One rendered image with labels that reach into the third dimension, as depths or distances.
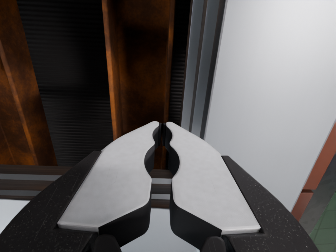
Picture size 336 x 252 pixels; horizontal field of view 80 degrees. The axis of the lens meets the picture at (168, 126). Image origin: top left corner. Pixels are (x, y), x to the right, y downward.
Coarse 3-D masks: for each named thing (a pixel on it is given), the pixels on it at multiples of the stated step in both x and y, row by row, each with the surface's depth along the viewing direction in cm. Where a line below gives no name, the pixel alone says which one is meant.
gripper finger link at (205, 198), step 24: (168, 144) 12; (192, 144) 10; (168, 168) 11; (192, 168) 9; (216, 168) 9; (192, 192) 7; (216, 192) 8; (240, 192) 8; (192, 216) 7; (216, 216) 7; (240, 216) 7; (192, 240) 7
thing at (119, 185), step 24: (120, 144) 10; (144, 144) 10; (96, 168) 8; (120, 168) 8; (144, 168) 8; (96, 192) 7; (120, 192) 7; (144, 192) 7; (72, 216) 6; (96, 216) 6; (120, 216) 6; (144, 216) 7; (120, 240) 7
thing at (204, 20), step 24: (192, 0) 13; (216, 0) 12; (192, 24) 14; (216, 24) 12; (192, 48) 14; (216, 48) 12; (192, 72) 15; (192, 96) 16; (192, 120) 16; (0, 168) 20; (24, 168) 20; (48, 168) 20; (0, 192) 19; (24, 192) 19; (168, 192) 19
